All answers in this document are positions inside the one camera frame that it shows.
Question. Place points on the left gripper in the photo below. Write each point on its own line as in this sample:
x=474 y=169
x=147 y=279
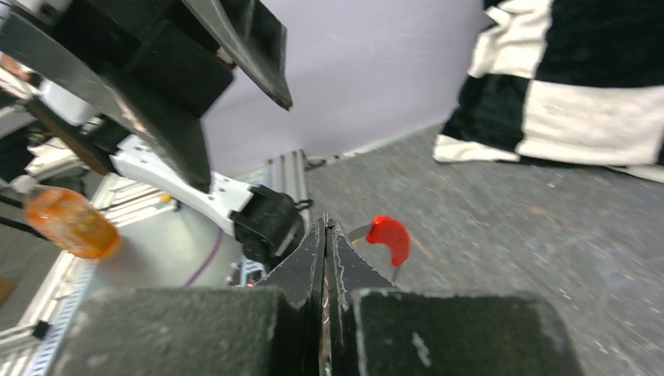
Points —
x=149 y=65

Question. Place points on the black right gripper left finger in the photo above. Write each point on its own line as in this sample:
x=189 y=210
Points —
x=270 y=329

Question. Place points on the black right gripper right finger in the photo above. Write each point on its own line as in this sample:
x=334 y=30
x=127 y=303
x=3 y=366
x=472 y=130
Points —
x=378 y=329

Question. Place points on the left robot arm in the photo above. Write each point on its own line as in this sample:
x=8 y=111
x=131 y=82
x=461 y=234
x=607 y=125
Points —
x=265 y=222

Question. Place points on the orange blurred object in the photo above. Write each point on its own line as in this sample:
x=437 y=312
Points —
x=69 y=220

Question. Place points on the black white checkered cloth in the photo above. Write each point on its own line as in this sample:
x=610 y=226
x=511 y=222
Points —
x=573 y=82

